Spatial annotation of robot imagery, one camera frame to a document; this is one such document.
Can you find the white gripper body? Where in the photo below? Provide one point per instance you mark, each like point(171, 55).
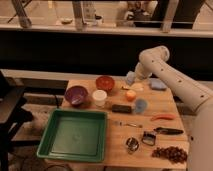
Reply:
point(140, 72)

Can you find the small blue towel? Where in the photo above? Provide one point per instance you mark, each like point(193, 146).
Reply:
point(130, 78)

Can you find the red bowl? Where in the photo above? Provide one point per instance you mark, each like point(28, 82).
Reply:
point(105, 83)

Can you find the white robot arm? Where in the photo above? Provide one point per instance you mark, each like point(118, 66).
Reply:
point(195, 95)

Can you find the purple bowl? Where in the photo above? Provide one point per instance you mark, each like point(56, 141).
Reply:
point(76, 95)

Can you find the beige food piece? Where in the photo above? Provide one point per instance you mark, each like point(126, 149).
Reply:
point(135, 87)

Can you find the orange fruit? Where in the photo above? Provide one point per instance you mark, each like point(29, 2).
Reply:
point(130, 95)

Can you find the black rectangular block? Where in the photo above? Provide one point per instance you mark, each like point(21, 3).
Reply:
point(121, 108)

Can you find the white lidded container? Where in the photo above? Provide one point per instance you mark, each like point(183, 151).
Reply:
point(99, 97)

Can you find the green plastic tray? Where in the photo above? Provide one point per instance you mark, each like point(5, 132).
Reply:
point(74, 135)

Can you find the black chair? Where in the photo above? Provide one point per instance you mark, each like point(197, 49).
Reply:
point(12, 117)

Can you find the orange handled tool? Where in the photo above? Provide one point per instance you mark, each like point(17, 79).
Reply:
point(163, 116)

